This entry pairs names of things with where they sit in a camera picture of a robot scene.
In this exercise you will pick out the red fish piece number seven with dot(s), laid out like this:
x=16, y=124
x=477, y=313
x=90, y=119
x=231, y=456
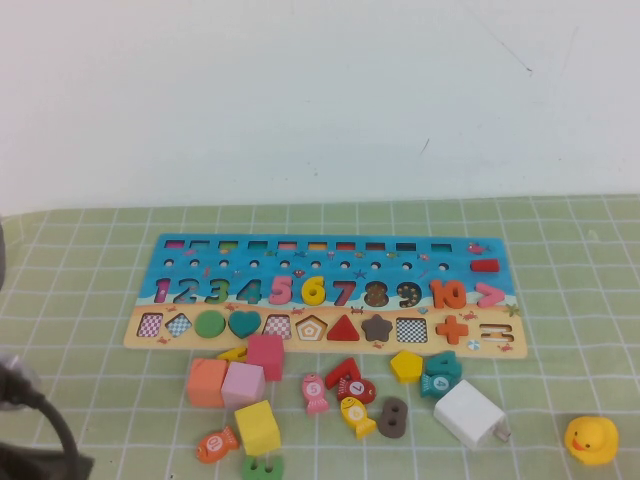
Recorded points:
x=357, y=389

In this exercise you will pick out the yellow flat wooden piece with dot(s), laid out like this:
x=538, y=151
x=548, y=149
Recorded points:
x=230, y=356

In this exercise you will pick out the yellow wooden cube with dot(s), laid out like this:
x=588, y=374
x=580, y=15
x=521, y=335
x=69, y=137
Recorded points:
x=257, y=430

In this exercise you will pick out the green round shape piece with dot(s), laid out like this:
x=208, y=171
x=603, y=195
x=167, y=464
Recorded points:
x=209, y=324

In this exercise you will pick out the red triangle shape piece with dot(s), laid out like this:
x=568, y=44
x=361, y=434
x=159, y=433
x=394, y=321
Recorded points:
x=344, y=332

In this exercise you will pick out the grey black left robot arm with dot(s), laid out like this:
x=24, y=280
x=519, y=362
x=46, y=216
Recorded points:
x=15, y=380

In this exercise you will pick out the orange plus sign piece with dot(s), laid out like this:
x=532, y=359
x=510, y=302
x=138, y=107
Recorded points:
x=452, y=330

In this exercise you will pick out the blue wooden number puzzle board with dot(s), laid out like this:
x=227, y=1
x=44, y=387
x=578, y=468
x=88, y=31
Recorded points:
x=330, y=275

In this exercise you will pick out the red rectangular bar piece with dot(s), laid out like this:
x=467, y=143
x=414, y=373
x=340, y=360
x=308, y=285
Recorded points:
x=485, y=265

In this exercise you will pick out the teal fish piece number four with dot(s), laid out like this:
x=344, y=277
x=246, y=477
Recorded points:
x=440, y=385

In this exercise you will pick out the brown number eight piece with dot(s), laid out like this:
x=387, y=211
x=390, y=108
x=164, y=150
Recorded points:
x=386, y=431

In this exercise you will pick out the green checked tablecloth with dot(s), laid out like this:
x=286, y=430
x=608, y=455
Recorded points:
x=550, y=375

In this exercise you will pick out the pink greater-than sign piece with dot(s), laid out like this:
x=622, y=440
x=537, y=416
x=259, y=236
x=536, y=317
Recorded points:
x=496, y=295

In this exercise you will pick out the magenta wooden cube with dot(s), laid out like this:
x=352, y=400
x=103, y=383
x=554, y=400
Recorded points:
x=265, y=357

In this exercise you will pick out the yellow fish piece number six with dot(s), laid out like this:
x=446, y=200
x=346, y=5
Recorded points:
x=356, y=415

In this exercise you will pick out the yellow rubber duck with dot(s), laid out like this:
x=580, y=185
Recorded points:
x=595, y=435

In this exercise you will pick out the yellow pentagon shape piece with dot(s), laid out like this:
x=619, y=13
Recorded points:
x=407, y=365

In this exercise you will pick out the white usb wall charger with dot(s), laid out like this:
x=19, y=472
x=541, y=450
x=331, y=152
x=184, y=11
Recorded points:
x=467, y=412

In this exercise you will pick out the orange fish piece number ten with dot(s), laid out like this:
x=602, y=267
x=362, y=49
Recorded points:
x=215, y=444

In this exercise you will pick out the orange wooden cube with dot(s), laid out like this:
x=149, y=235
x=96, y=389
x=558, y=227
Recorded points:
x=205, y=382

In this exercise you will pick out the teal heart shape piece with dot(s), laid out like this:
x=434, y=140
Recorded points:
x=245, y=322

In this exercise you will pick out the light pink wooden cube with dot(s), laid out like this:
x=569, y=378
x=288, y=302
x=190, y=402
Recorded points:
x=242, y=387

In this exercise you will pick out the green number three piece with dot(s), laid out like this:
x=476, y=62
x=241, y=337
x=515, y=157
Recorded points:
x=250, y=470

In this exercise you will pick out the pink fish piece number five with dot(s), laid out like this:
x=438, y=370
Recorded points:
x=314, y=390

